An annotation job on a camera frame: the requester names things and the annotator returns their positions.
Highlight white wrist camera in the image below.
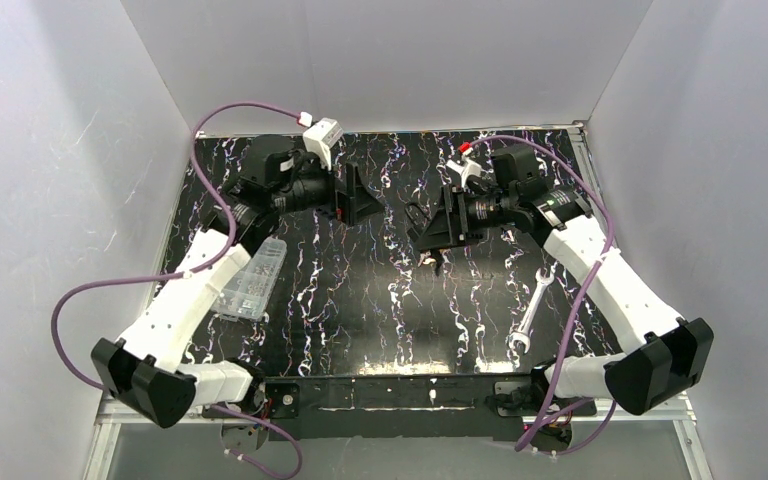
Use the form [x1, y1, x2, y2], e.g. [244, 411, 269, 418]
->
[446, 142, 485, 193]
[297, 111, 344, 171]

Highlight purple cable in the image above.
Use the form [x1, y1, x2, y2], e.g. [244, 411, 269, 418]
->
[50, 101, 313, 480]
[515, 135, 618, 456]

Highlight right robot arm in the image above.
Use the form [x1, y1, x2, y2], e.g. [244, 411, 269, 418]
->
[408, 144, 714, 415]

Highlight aluminium frame rail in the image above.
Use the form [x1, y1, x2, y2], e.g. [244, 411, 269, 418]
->
[82, 399, 216, 479]

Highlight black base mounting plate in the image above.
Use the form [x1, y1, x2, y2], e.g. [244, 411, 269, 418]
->
[201, 374, 597, 443]

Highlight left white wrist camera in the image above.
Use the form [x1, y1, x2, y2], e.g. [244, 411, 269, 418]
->
[297, 111, 344, 171]

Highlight yellow padlock with keys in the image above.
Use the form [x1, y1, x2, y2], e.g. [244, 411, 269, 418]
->
[419, 249, 444, 276]

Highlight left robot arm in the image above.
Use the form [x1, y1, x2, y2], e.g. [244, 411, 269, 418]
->
[91, 135, 384, 428]

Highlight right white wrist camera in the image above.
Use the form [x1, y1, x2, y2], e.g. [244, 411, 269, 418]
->
[446, 142, 485, 193]

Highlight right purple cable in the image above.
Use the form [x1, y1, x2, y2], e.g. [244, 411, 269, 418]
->
[515, 135, 618, 456]

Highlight clear plastic screw box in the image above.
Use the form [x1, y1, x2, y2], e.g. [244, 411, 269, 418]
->
[211, 238, 287, 322]

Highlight silver open-end wrench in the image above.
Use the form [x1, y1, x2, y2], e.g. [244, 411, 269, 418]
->
[508, 269, 555, 353]

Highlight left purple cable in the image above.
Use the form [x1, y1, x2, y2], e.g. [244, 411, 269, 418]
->
[50, 101, 313, 480]

